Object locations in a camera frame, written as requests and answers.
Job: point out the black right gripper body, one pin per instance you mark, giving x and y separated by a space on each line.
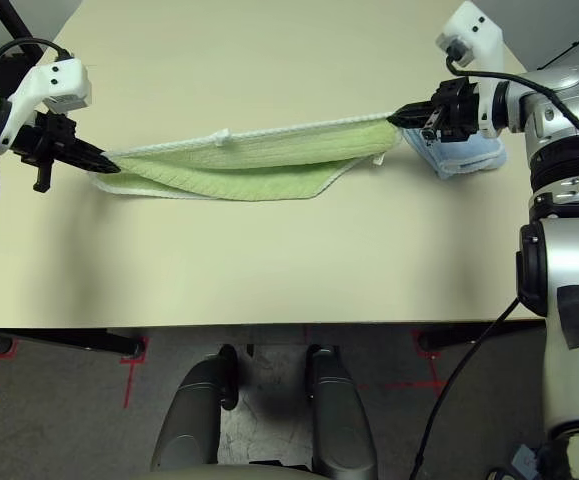
456 110

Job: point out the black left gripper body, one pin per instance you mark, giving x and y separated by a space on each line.
44 140

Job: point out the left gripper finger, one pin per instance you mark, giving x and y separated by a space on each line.
86 164
89 152

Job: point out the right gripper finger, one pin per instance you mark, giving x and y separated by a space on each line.
416 109
414 120

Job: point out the green towel white trim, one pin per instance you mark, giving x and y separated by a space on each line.
249 170

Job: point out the light blue folded towel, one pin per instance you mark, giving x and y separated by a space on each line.
469 155

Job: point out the black metal rack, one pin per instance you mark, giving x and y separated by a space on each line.
575 43

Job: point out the grey robot right leg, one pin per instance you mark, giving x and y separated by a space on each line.
339 415

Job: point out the pale robot waist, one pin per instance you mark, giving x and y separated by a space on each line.
229 475

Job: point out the small blue floor object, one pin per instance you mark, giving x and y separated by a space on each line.
524 457

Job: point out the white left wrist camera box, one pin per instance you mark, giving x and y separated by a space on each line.
59 85

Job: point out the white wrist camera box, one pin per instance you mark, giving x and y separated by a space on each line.
479 35
59 85

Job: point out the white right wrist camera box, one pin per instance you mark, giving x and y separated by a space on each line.
479 35

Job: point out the black metal frame bar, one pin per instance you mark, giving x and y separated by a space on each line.
16 25

